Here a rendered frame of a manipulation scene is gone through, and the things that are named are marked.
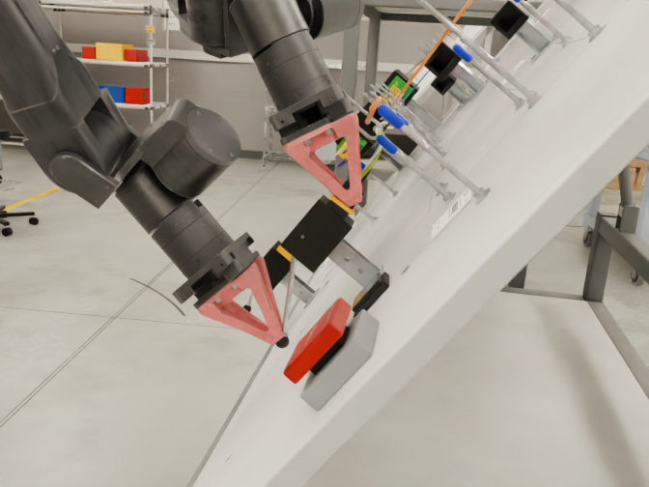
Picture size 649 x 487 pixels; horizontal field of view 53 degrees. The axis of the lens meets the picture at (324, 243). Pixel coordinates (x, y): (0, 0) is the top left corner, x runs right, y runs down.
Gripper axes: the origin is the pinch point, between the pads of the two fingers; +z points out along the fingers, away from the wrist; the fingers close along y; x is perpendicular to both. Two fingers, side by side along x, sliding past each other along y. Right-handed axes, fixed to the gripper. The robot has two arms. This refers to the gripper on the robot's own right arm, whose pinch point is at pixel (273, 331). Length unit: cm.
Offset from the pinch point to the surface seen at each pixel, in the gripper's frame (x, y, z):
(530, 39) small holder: -40.3, 24.1, -4.9
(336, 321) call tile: -10.6, -19.5, -0.8
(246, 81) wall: 81, 759, -155
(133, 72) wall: 183, 757, -256
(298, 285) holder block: 5.0, 37.1, 2.1
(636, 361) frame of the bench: -28, 58, 54
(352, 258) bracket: -10.8, -0.9, -0.9
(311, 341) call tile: -8.6, -20.0, -0.9
